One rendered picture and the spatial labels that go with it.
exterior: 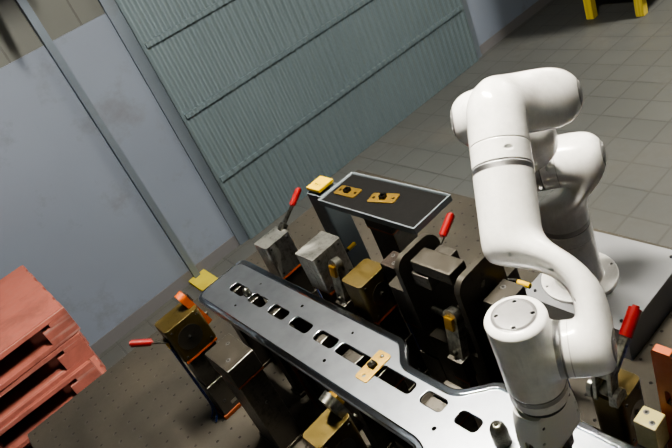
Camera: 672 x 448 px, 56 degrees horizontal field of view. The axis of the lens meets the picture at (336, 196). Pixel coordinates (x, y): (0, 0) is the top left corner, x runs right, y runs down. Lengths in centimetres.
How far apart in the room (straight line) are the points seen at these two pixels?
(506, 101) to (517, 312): 31
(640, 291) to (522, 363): 86
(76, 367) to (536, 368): 232
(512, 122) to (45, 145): 293
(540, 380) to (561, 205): 72
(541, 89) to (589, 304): 37
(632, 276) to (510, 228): 87
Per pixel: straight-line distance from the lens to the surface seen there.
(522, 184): 93
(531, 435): 100
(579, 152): 147
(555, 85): 110
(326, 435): 128
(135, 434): 214
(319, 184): 180
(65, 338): 289
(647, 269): 175
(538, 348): 87
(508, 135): 95
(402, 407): 132
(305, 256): 162
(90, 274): 381
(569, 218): 156
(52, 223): 368
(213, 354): 163
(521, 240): 90
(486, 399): 128
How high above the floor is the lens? 198
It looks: 29 degrees down
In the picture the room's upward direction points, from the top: 25 degrees counter-clockwise
